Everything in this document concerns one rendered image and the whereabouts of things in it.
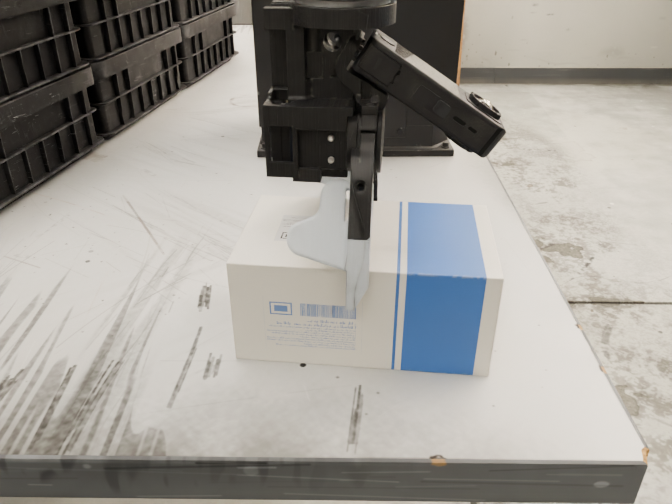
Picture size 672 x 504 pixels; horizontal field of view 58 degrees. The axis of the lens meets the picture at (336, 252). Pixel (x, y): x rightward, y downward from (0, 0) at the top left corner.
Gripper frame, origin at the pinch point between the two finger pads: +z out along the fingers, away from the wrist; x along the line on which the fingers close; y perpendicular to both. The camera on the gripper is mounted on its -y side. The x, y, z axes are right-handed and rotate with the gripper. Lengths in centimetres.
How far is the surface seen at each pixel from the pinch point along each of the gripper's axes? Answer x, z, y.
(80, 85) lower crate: -35, -4, 41
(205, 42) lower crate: -82, -1, 38
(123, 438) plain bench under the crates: 15.1, 6.3, 15.6
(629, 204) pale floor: -181, 76, -92
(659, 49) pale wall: -367, 55, -159
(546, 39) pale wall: -360, 49, -89
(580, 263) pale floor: -134, 76, -62
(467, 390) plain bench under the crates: 7.7, 6.3, -8.3
